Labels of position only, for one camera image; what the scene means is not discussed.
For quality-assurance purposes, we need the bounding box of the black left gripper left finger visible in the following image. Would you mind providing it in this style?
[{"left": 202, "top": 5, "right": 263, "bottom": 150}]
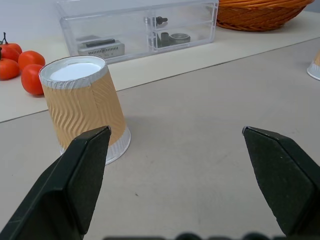
[{"left": 0, "top": 125, "right": 112, "bottom": 240}]

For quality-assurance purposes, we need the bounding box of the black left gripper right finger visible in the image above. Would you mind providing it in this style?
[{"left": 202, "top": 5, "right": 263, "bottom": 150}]
[{"left": 241, "top": 126, "right": 320, "bottom": 237}]

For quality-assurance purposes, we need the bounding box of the brown ribbed paper cup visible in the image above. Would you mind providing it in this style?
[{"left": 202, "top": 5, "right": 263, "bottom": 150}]
[
  {"left": 306, "top": 49, "right": 320, "bottom": 81},
  {"left": 38, "top": 55, "right": 132, "bottom": 166}
]

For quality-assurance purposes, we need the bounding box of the red tomato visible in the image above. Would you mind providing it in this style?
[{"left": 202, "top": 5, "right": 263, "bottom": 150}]
[
  {"left": 20, "top": 64, "right": 46, "bottom": 96},
  {"left": 17, "top": 50, "right": 46, "bottom": 71},
  {"left": 0, "top": 58, "right": 21, "bottom": 81},
  {"left": 0, "top": 42, "right": 23, "bottom": 63}
]

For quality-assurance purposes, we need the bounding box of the silver metal electronics box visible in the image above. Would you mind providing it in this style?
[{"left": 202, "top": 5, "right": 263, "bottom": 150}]
[{"left": 77, "top": 39, "right": 126, "bottom": 57}]

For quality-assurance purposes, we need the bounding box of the orange wicker basket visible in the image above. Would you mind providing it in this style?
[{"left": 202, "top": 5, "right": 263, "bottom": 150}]
[{"left": 215, "top": 0, "right": 315, "bottom": 32}]

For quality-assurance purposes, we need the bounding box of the round metal bearing part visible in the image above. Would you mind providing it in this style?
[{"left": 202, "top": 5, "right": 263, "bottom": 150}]
[{"left": 169, "top": 33, "right": 191, "bottom": 45}]

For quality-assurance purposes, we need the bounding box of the clear acrylic drawer organizer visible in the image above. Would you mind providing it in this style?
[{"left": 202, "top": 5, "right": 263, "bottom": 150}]
[{"left": 56, "top": 0, "right": 220, "bottom": 64}]

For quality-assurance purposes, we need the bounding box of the dark cylindrical part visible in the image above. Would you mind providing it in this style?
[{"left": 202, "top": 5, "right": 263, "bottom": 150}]
[{"left": 157, "top": 31, "right": 172, "bottom": 47}]

